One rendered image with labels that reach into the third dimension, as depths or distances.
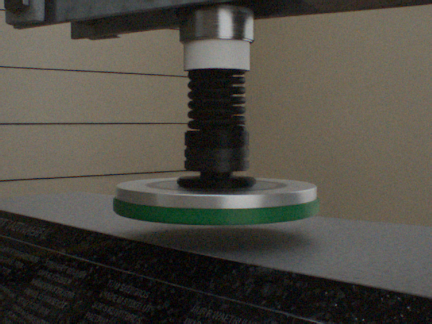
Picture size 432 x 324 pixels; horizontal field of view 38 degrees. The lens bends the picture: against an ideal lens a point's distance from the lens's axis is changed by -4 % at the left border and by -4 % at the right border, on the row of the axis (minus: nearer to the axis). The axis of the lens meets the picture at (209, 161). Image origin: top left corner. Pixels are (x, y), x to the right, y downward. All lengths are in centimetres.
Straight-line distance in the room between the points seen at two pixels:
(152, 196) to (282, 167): 658
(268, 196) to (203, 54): 16
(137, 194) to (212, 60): 15
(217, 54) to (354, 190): 595
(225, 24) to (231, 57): 3
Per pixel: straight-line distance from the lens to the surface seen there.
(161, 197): 60
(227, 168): 66
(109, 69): 641
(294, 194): 62
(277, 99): 722
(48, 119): 604
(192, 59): 67
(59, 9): 74
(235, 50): 67
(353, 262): 58
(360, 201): 655
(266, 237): 70
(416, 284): 51
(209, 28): 66
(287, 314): 52
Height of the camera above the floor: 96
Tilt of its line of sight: 3 degrees down
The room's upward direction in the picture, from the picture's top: straight up
